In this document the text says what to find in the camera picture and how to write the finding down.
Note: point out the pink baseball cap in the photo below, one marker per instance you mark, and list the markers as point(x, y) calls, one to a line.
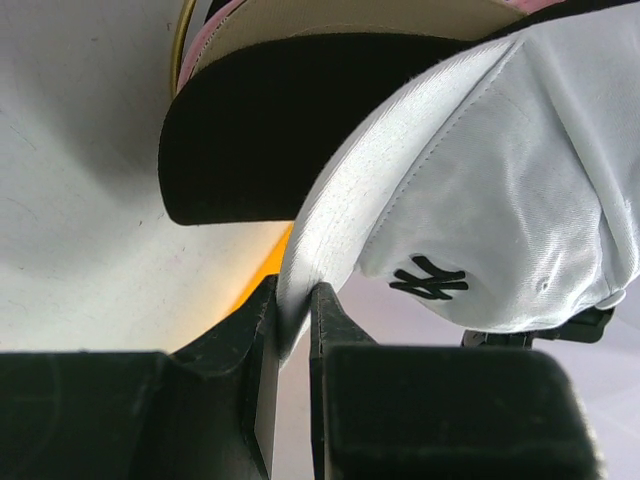
point(200, 50)

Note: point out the black cap white logo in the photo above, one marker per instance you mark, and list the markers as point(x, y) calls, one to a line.
point(271, 90)

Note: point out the beige baseball cap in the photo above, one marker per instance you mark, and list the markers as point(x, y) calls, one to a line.
point(310, 20)

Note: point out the yellow plastic tray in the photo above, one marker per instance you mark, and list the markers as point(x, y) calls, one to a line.
point(271, 265)

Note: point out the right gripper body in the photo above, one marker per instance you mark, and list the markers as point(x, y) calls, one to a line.
point(586, 327)

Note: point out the white baseball cap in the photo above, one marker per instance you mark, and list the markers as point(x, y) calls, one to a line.
point(499, 188)

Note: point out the gold wire hat stand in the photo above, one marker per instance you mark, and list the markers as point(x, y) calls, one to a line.
point(180, 33)

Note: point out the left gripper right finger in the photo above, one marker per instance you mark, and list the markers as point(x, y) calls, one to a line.
point(416, 412)

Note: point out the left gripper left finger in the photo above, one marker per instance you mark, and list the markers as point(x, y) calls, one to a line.
point(206, 411)

